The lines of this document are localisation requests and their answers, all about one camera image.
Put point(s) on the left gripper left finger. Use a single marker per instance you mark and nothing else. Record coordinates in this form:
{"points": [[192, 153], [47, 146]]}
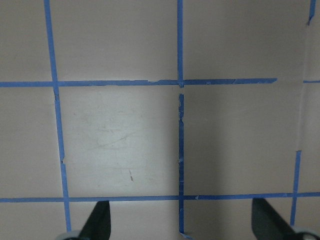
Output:
{"points": [[98, 225]]}

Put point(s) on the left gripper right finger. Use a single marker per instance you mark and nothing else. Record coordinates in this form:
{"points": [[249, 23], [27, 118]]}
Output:
{"points": [[266, 223]]}

